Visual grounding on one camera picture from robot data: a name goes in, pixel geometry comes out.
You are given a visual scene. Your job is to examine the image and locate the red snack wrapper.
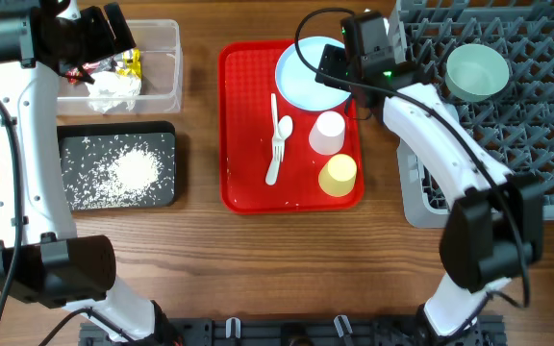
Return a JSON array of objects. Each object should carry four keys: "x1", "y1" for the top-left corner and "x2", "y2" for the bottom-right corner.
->
[{"x1": 65, "y1": 60, "x2": 114, "y2": 85}]

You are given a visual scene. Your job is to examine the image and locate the white napkin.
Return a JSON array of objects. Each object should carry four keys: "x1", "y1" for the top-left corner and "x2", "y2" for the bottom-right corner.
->
[{"x1": 87, "y1": 71, "x2": 141, "y2": 113}]

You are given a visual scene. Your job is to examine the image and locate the yellow snack wrapper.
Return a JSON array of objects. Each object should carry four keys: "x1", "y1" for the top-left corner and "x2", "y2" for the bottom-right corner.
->
[{"x1": 113, "y1": 48, "x2": 142, "y2": 79}]

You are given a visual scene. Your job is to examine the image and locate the light blue plate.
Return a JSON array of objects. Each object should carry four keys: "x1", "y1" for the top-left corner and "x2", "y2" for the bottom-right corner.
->
[{"x1": 275, "y1": 37, "x2": 350, "y2": 111}]

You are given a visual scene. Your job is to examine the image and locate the mint green bowl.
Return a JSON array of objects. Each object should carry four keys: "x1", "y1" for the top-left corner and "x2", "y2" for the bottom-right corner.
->
[{"x1": 445, "y1": 43, "x2": 511, "y2": 102}]

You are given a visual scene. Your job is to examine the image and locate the white rice pile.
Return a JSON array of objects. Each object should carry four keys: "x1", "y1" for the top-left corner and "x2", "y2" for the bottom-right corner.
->
[{"x1": 60, "y1": 134, "x2": 175, "y2": 210}]

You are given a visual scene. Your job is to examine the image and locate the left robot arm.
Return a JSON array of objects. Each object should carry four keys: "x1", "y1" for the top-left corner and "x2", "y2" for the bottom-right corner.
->
[{"x1": 0, "y1": 0, "x2": 184, "y2": 345}]

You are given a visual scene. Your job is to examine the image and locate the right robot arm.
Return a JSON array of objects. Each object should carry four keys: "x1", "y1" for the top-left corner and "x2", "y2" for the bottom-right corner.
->
[{"x1": 314, "y1": 10, "x2": 543, "y2": 345}]

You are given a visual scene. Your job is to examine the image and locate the clear plastic waste bin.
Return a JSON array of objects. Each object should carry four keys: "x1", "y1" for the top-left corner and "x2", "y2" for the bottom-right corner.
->
[{"x1": 58, "y1": 19, "x2": 183, "y2": 115}]

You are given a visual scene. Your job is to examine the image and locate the grey dishwasher rack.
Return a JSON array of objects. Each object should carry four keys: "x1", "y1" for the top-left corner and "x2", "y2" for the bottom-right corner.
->
[{"x1": 400, "y1": 0, "x2": 554, "y2": 221}]

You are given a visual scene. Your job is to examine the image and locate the white plastic cup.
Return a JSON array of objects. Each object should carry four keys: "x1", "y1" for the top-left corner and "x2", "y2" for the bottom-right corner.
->
[{"x1": 309, "y1": 111, "x2": 345, "y2": 156}]

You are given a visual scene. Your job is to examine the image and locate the white plastic spoon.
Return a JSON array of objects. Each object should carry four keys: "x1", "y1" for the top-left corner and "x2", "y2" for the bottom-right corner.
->
[{"x1": 265, "y1": 115, "x2": 293, "y2": 185}]

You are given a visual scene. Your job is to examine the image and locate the yellow plastic cup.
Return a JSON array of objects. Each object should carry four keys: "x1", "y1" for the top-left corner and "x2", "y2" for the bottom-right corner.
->
[{"x1": 318, "y1": 154, "x2": 358, "y2": 197}]

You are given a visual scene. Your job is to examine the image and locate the white plastic fork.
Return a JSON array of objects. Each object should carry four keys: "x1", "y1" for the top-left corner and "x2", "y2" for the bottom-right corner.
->
[{"x1": 270, "y1": 93, "x2": 285, "y2": 162}]

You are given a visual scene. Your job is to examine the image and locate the red serving tray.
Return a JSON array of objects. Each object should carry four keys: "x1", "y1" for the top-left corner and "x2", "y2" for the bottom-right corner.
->
[{"x1": 218, "y1": 40, "x2": 365, "y2": 214}]

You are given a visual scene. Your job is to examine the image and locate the black plastic tray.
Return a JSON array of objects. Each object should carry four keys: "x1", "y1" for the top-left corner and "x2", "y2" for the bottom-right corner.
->
[{"x1": 55, "y1": 120, "x2": 178, "y2": 212}]

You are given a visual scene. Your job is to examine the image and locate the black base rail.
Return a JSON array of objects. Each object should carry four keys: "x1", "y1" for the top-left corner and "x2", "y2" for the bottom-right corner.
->
[{"x1": 78, "y1": 315, "x2": 508, "y2": 346}]

